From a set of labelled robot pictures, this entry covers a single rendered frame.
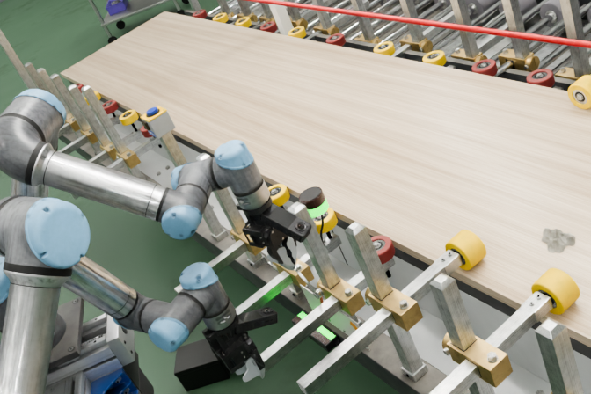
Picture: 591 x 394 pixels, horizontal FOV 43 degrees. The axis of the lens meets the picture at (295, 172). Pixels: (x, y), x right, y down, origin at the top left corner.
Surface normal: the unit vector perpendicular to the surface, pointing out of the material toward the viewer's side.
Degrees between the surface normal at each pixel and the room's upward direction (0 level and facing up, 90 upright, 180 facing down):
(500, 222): 0
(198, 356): 0
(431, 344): 0
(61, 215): 85
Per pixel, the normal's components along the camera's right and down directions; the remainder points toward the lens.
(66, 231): 0.79, -0.10
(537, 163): -0.36, -0.79
